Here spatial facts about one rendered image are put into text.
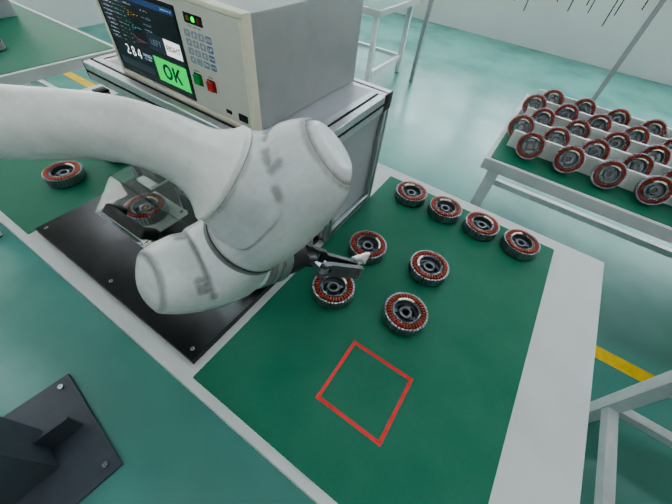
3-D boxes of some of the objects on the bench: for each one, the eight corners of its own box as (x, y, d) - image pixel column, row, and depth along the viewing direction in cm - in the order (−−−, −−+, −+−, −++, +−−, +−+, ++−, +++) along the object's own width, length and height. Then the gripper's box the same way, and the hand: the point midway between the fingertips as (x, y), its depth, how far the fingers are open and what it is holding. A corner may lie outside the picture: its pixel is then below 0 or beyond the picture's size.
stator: (62, 193, 100) (55, 184, 97) (39, 181, 102) (31, 172, 99) (94, 176, 106) (89, 166, 103) (72, 165, 109) (66, 155, 106)
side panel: (325, 242, 96) (334, 148, 72) (317, 237, 97) (323, 143, 73) (370, 196, 112) (389, 107, 88) (363, 193, 113) (380, 104, 89)
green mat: (460, 609, 49) (460, 610, 49) (192, 377, 67) (192, 377, 67) (553, 249, 103) (554, 249, 102) (390, 176, 121) (390, 175, 121)
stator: (448, 265, 94) (453, 257, 91) (440, 293, 87) (445, 285, 84) (413, 251, 96) (416, 243, 94) (402, 277, 89) (406, 270, 87)
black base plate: (193, 364, 69) (191, 360, 67) (39, 233, 89) (34, 228, 87) (318, 241, 96) (318, 236, 94) (178, 161, 116) (177, 156, 114)
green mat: (28, 234, 88) (27, 234, 88) (-66, 153, 107) (-66, 153, 107) (259, 116, 142) (259, 116, 142) (170, 76, 161) (170, 76, 161)
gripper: (225, 234, 59) (298, 226, 76) (321, 318, 49) (379, 286, 67) (237, 198, 56) (310, 199, 73) (341, 280, 46) (396, 258, 64)
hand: (340, 241), depth 69 cm, fingers open, 13 cm apart
